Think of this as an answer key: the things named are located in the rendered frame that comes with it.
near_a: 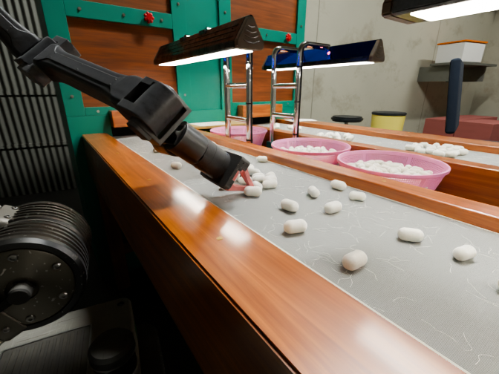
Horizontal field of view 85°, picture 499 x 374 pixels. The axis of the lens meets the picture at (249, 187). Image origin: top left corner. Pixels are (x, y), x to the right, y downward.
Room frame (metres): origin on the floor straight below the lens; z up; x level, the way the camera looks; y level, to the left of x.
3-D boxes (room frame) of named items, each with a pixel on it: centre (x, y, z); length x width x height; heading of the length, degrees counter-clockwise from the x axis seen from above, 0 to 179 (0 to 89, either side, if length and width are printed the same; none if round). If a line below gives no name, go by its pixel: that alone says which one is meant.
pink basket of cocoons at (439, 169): (0.70, -0.37, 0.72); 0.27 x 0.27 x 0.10
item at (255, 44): (0.98, 0.18, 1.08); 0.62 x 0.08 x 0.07; 36
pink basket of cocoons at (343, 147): (0.93, -0.21, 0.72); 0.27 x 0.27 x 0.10
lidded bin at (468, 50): (4.51, -3.15, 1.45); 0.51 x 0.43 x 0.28; 116
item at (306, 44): (1.26, -0.21, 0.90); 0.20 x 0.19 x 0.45; 36
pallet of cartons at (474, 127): (4.38, -3.60, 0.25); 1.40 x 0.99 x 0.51; 116
